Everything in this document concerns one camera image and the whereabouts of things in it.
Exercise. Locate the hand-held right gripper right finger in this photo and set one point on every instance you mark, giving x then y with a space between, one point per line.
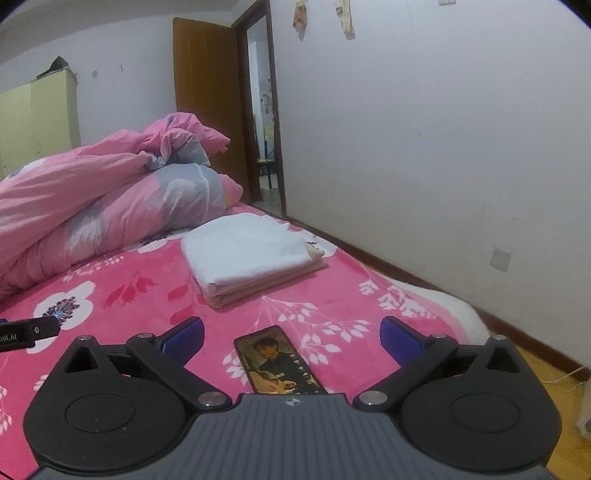
397 339

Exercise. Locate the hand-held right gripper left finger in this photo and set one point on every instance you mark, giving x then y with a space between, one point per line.
187 339

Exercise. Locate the white shirt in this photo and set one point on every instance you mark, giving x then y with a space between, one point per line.
240 249

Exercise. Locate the pink floral blanket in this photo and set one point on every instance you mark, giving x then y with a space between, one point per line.
152 277

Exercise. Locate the smartphone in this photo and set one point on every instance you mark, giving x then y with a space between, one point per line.
277 364

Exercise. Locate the folded beige cloth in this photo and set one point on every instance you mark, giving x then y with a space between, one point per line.
277 281

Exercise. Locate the pink floral quilt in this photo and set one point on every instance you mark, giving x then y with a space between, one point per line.
92 203

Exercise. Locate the pale yellow wardrobe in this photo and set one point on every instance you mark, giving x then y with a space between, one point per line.
37 124

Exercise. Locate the wooden door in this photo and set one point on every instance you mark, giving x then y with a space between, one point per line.
207 106

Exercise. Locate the dark bag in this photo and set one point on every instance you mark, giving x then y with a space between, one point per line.
54 67

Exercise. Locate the hanging cloth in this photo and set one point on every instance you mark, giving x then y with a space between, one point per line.
300 18
345 18

